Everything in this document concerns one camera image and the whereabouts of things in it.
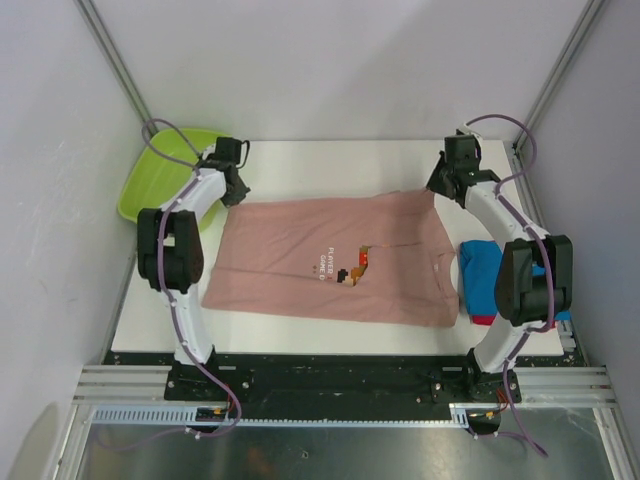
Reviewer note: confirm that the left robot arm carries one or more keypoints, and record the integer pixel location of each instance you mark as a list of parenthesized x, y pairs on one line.
[(170, 255)]

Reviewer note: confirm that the red folded t-shirt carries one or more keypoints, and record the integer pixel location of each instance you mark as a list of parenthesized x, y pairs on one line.
[(488, 320)]

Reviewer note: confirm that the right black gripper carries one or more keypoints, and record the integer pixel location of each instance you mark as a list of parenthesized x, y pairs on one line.
[(434, 183)]

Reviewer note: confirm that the grey slotted cable duct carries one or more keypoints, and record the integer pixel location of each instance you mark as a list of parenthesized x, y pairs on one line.
[(203, 417)]

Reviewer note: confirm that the green plastic tub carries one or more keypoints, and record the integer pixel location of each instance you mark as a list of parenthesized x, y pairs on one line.
[(153, 179)]

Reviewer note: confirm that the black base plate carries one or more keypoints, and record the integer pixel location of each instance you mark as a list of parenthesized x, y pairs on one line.
[(439, 378)]

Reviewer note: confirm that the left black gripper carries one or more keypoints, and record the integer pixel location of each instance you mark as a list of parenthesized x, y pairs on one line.
[(237, 197)]

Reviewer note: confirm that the blue folded t-shirt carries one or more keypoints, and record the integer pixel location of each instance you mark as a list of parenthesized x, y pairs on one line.
[(480, 275)]

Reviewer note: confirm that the aluminium frame rail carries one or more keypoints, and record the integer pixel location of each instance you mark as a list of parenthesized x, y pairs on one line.
[(568, 387)]

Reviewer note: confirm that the pink t-shirt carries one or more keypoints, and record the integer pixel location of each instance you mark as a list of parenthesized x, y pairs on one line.
[(381, 259)]

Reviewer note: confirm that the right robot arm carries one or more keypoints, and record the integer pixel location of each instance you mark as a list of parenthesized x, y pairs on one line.
[(498, 350)]

